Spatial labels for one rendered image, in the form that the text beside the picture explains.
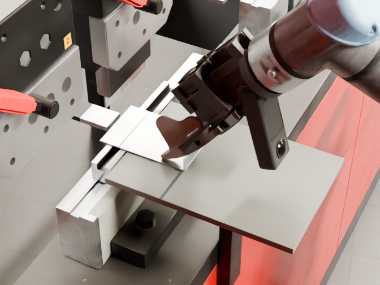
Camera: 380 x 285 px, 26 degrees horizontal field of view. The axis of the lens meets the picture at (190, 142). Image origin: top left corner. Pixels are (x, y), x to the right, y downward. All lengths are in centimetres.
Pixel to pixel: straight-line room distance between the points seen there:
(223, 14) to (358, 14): 84
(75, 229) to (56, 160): 151
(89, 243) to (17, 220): 134
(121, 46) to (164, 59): 204
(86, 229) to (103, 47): 27
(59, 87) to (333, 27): 29
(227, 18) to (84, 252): 71
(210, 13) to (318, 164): 66
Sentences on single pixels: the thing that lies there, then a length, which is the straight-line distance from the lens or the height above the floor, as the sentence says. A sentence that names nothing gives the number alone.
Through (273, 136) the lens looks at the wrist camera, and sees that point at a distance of 100.
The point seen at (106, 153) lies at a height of 100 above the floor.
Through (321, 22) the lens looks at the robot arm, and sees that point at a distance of 86.
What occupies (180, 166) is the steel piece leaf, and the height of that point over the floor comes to 100.
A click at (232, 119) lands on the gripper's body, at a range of 99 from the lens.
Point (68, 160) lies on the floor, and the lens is 259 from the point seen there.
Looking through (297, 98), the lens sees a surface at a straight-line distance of 140.
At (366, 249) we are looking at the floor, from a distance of 236.
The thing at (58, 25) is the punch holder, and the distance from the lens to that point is 82.
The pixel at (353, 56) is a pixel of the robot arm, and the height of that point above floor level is 123.
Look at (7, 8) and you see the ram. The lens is 75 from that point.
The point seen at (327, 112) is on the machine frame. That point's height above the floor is 77.
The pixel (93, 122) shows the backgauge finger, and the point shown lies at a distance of 115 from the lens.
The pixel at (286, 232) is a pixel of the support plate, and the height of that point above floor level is 100.
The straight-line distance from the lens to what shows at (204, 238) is 116.
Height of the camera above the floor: 174
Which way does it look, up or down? 42 degrees down
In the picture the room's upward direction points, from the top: straight up
